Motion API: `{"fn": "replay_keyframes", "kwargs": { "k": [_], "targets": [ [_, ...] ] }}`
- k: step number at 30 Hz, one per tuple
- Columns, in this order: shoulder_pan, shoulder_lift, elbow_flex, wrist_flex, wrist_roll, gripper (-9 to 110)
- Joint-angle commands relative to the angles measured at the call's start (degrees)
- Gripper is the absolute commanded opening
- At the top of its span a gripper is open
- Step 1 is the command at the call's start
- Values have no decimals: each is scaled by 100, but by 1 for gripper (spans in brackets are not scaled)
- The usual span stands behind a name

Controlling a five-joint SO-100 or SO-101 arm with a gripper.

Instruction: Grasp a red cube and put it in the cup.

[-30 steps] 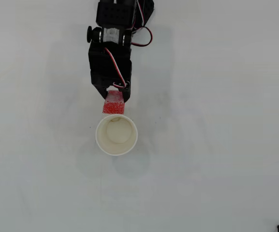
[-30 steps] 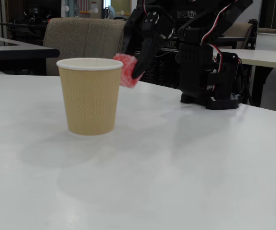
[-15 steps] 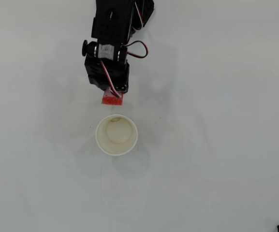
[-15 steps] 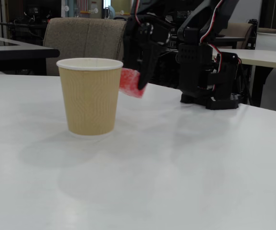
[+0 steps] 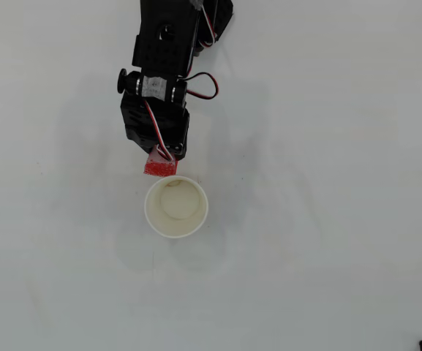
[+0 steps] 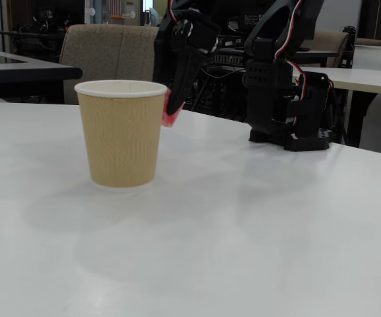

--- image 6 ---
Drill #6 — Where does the dark-edged side table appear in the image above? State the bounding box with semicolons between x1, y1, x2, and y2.
0;46;84;100

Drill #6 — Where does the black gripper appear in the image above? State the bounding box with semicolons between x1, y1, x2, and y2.
153;0;223;116

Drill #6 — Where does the tan ribbed paper cup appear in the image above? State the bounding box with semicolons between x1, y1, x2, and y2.
74;79;168;192

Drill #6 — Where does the white background table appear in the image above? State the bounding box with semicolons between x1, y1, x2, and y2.
292;65;381;148

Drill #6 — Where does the red sugar-coated cube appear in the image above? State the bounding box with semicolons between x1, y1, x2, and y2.
161;90;185;128

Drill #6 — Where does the beige background chair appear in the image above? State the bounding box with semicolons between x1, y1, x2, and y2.
304;30;352;69

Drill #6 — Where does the striped servo cable at gripper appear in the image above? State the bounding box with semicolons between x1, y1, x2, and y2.
168;0;182;26

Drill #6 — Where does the small american flag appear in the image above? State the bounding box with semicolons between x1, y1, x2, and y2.
106;0;123;17

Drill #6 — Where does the striped servo cable at base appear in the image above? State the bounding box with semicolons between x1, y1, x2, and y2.
281;58;310;127

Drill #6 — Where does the striped servo cable along arm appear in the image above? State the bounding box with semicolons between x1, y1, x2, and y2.
273;0;306;61

